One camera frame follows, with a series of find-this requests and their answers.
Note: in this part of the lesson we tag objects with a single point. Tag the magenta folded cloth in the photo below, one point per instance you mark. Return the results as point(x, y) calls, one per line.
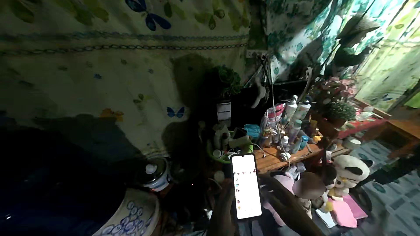
point(356, 206)

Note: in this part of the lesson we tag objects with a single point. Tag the pink flower bouquet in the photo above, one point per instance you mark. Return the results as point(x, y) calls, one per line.
point(344, 87)

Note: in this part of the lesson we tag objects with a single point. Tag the wooden shelf table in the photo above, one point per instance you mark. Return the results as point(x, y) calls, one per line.
point(270, 158)

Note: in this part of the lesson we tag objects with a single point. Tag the blue small container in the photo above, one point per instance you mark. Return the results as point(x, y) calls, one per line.
point(304, 142)

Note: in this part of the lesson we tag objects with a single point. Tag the person's left hand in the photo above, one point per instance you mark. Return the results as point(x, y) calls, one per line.
point(221, 211)

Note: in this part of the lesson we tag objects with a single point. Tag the white folded paper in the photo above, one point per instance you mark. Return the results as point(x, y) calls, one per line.
point(325, 218)

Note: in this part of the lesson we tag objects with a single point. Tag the small white bottle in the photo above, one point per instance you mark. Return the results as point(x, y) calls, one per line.
point(284, 142)

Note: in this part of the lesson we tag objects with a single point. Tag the person's right forearm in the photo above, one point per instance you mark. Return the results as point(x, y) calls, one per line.
point(302, 221)

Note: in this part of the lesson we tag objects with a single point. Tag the person's right fingers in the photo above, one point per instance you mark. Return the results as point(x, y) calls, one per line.
point(266, 184)

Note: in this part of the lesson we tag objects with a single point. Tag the red cloth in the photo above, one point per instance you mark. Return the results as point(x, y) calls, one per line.
point(361, 127)

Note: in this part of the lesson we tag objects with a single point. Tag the small round white jar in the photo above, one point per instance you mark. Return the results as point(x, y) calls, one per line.
point(285, 156)

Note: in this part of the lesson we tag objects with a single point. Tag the person's right hand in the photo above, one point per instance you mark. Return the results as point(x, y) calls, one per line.
point(277, 196)

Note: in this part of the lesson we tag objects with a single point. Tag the white rice cooker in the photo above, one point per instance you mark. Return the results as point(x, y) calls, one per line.
point(156, 175)

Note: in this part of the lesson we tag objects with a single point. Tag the teal floral curtain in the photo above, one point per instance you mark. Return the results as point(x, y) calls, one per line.
point(285, 36)

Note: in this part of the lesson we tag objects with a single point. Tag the black smartphone with lit screen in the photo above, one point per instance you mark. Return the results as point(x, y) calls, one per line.
point(247, 190)

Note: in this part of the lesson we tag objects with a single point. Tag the cream cushion with blue circles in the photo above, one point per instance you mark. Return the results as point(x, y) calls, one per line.
point(137, 209)

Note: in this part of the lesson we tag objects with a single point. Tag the white round container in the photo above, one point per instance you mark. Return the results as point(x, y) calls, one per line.
point(352, 142)

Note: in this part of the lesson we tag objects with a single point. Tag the white power strip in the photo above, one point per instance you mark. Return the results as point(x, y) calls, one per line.
point(256, 53)

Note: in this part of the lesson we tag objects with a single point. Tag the small green bushy plant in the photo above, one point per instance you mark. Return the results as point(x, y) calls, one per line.
point(342, 110)

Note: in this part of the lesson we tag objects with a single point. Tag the light yellow green curtain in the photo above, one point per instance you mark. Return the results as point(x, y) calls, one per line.
point(380, 65)

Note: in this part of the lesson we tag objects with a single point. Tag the cream curtain with butterflies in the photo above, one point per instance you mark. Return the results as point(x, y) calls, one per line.
point(137, 85)

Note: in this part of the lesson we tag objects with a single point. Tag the blue packet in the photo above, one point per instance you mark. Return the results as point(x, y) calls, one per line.
point(252, 130)

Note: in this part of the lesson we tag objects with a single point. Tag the green leafy plant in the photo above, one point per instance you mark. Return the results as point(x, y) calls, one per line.
point(229, 79)

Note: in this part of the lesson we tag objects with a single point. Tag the bright pink cloth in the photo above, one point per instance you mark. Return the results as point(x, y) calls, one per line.
point(344, 214)

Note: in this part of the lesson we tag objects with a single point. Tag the black flat television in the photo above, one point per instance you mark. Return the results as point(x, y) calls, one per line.
point(288, 90)

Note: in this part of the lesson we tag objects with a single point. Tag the clear bottle with teal cap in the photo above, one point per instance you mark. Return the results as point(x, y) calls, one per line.
point(294, 129)

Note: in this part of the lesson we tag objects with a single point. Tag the white bottle with dark cap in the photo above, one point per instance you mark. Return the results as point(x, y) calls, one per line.
point(302, 110)

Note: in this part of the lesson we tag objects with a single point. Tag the white pump bottle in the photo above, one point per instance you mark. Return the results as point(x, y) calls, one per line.
point(290, 110)

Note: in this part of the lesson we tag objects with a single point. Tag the wooden bench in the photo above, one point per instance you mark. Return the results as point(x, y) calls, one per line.
point(400, 129)

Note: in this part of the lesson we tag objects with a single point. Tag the green plastic basket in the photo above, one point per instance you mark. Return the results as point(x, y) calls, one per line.
point(223, 160)

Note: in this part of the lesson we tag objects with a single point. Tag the woven brimmed hat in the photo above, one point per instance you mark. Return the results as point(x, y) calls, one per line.
point(357, 28)

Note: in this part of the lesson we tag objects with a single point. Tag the person's left fingers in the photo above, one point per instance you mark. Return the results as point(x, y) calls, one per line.
point(228, 193)

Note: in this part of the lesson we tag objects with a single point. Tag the white plush panda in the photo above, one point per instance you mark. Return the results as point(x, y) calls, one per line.
point(347, 164)

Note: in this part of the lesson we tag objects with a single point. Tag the yellow small object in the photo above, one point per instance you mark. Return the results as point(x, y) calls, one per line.
point(317, 138)

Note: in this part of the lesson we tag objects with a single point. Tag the pink and white plastic packet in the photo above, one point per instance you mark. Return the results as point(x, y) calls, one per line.
point(275, 114)

